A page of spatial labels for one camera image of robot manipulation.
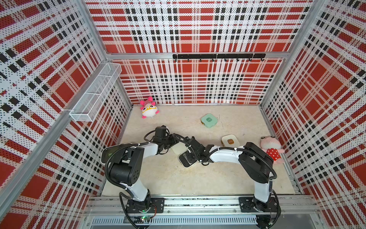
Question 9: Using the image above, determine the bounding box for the pink frog plush red dress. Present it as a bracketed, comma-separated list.
[260, 136, 285, 164]

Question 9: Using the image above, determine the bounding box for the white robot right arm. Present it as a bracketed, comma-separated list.
[169, 134, 277, 212]

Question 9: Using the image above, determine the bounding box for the cream manicure case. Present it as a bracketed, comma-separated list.
[171, 142, 198, 168]
[221, 134, 240, 148]

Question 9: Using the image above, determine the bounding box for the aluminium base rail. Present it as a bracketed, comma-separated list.
[85, 195, 321, 227]

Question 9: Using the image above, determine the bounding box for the pink white owl plush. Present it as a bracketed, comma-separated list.
[140, 96, 160, 119]

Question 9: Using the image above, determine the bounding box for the mint green manicure case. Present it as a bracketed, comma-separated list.
[201, 114, 218, 128]

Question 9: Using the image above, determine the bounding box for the black wall hook rail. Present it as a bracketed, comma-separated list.
[173, 53, 266, 60]

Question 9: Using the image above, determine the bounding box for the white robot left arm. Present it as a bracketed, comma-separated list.
[101, 126, 176, 213]

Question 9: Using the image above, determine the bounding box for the white wire mesh shelf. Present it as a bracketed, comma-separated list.
[70, 63, 122, 122]

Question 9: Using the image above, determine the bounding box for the white box green screen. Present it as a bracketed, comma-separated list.
[101, 143, 132, 165]

